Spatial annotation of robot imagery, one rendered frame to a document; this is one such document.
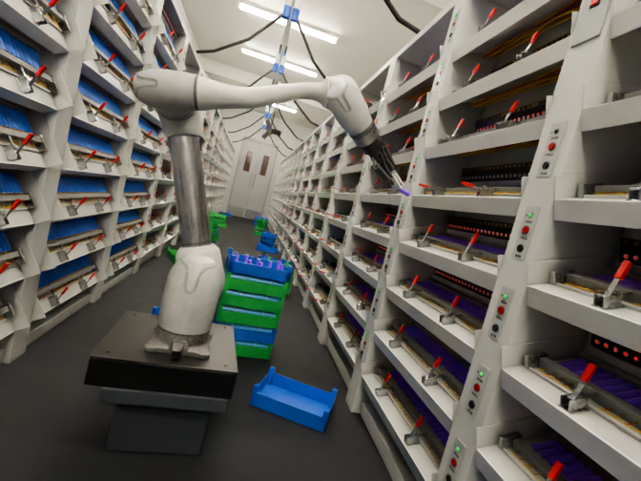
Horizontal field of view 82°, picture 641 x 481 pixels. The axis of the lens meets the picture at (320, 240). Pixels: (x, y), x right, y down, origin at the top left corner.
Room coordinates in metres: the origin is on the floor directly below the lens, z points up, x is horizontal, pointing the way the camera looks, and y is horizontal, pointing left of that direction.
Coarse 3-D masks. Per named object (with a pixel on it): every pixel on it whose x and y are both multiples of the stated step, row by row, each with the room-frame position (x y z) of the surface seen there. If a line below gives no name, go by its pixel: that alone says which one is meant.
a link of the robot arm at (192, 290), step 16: (192, 256) 1.10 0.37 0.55; (176, 272) 1.04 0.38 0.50; (192, 272) 1.04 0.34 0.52; (208, 272) 1.06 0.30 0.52; (176, 288) 1.02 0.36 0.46; (192, 288) 1.03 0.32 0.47; (208, 288) 1.05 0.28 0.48; (160, 304) 1.06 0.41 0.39; (176, 304) 1.02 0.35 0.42; (192, 304) 1.02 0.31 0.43; (208, 304) 1.06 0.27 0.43; (160, 320) 1.04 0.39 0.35; (176, 320) 1.02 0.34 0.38; (192, 320) 1.03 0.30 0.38; (208, 320) 1.07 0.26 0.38
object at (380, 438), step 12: (336, 348) 2.01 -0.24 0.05; (336, 360) 1.93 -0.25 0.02; (348, 372) 1.74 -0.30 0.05; (348, 384) 1.68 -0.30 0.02; (372, 408) 1.45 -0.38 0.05; (372, 420) 1.36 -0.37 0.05; (372, 432) 1.33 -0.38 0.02; (384, 432) 1.30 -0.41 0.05; (384, 444) 1.23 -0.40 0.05; (384, 456) 1.21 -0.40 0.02; (396, 456) 1.17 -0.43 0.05; (396, 468) 1.12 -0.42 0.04; (408, 468) 1.13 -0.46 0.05; (396, 480) 1.10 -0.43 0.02; (408, 480) 1.07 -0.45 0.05
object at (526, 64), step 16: (576, 16) 0.88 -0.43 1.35; (528, 48) 1.06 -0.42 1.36; (544, 48) 1.21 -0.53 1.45; (560, 48) 0.91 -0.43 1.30; (512, 64) 1.07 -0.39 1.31; (528, 64) 1.01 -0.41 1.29; (544, 64) 0.96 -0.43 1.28; (560, 64) 1.06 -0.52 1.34; (480, 80) 1.21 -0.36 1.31; (496, 80) 1.14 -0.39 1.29; (512, 80) 1.07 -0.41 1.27; (528, 80) 1.16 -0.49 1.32; (544, 80) 1.12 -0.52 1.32; (448, 96) 1.40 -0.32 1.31; (464, 96) 1.30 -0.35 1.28; (480, 96) 1.41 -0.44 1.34; (496, 96) 1.33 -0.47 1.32
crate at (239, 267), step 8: (232, 248) 1.84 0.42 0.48; (232, 256) 1.67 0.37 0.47; (240, 256) 1.87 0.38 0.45; (232, 264) 1.67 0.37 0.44; (240, 264) 1.68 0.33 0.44; (248, 264) 1.69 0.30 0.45; (264, 264) 1.91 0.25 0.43; (272, 264) 1.93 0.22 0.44; (240, 272) 1.68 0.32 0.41; (248, 272) 1.70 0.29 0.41; (256, 272) 1.71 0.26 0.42; (264, 272) 1.72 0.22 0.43; (272, 272) 1.73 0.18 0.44; (280, 272) 1.74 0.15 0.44; (288, 272) 1.76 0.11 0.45; (280, 280) 1.75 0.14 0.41; (288, 280) 1.76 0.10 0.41
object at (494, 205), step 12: (444, 180) 1.49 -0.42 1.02; (504, 180) 1.23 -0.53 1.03; (516, 180) 1.17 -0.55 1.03; (420, 192) 1.48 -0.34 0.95; (420, 204) 1.40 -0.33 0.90; (432, 204) 1.31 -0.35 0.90; (444, 204) 1.23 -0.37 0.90; (456, 204) 1.16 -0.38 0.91; (468, 204) 1.09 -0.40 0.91; (480, 204) 1.04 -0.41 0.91; (492, 204) 0.99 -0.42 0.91; (504, 204) 0.94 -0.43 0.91; (516, 204) 0.90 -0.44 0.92
